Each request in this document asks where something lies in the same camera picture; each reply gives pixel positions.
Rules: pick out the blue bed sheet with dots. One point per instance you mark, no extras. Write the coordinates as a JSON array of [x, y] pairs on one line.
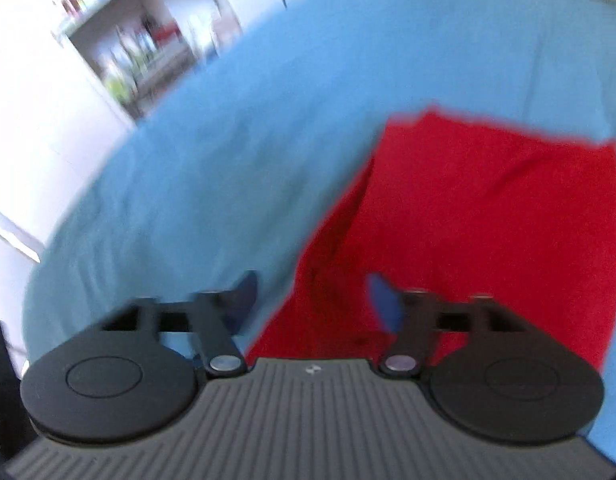
[[213, 160]]

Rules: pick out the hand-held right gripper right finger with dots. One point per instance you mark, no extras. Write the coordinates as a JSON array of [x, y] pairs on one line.
[[385, 301]]

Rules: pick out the white shelf unit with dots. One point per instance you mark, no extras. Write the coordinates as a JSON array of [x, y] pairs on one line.
[[133, 45]]

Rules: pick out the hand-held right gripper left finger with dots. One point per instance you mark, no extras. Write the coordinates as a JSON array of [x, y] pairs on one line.
[[245, 296]]

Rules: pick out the red knit sweater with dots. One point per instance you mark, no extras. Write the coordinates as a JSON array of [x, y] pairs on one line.
[[477, 210]]

